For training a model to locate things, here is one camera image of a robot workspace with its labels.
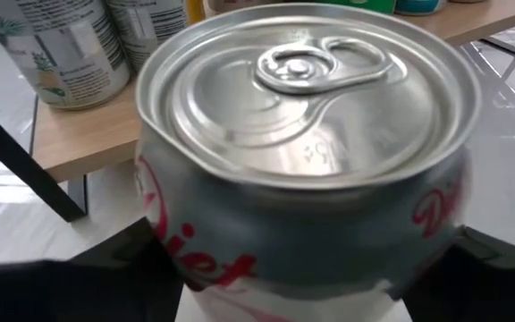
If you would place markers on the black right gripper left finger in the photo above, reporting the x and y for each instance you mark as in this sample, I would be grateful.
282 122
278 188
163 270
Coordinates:
83 290

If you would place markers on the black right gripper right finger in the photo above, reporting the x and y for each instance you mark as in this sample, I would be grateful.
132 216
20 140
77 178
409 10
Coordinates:
485 286

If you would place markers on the wooden tray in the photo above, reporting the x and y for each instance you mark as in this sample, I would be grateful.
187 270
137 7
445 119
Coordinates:
87 138

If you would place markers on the silver-top slim can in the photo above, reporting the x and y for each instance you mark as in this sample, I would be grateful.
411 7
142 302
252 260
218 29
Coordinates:
306 134

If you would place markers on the black-top Celsius can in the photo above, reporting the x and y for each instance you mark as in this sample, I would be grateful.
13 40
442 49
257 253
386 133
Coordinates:
195 10
150 27
61 53

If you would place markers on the silver blue slim can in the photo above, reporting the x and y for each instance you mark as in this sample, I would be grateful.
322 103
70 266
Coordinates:
418 5

